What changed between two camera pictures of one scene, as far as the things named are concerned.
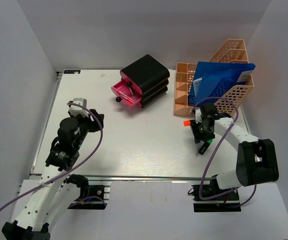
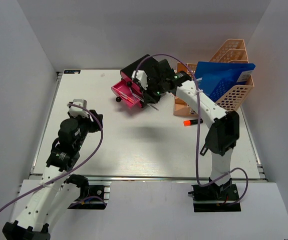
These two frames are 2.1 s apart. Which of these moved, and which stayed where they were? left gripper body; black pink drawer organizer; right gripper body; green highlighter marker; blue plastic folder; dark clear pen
Moved: dark clear pen; right gripper body
Stayed: left gripper body; black pink drawer organizer; blue plastic folder; green highlighter marker
